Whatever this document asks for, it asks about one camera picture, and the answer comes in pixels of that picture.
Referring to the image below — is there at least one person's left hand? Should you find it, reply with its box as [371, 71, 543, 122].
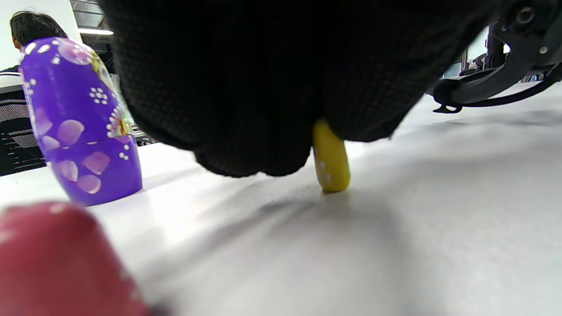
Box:
[99, 0, 505, 178]

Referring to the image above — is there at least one tiny yellow Russian doll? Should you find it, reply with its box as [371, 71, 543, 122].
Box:
[313, 118, 351, 193]

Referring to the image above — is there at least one small purple Russian doll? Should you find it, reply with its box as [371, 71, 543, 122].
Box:
[18, 37, 144, 207]

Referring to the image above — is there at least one tiny pink Russian doll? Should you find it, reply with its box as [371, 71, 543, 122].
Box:
[0, 201, 152, 316]

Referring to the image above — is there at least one black mesh office chair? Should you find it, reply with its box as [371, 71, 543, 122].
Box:
[0, 72, 48, 177]

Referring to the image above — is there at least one black glove sensor bracket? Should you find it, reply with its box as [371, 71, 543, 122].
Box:
[432, 0, 562, 114]

